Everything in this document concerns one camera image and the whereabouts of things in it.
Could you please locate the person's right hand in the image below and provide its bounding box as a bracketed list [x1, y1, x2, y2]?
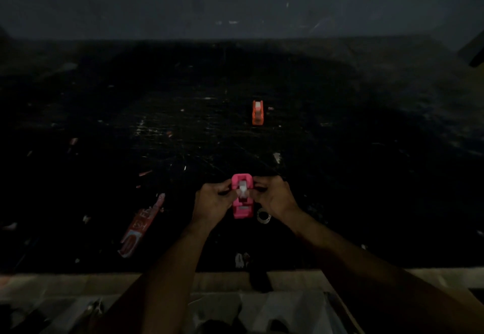
[249, 175, 300, 223]

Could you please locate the person's left hand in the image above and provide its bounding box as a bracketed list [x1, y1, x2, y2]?
[192, 180, 239, 229]

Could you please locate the pink tape dispenser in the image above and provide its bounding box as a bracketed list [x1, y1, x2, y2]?
[231, 173, 255, 219]

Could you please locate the person's right forearm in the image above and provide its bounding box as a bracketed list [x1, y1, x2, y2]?
[281, 208, 484, 334]

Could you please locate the person's left forearm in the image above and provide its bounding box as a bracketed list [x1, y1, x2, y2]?
[98, 220, 209, 334]

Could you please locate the red and white wrapper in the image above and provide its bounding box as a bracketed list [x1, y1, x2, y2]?
[118, 193, 166, 258]

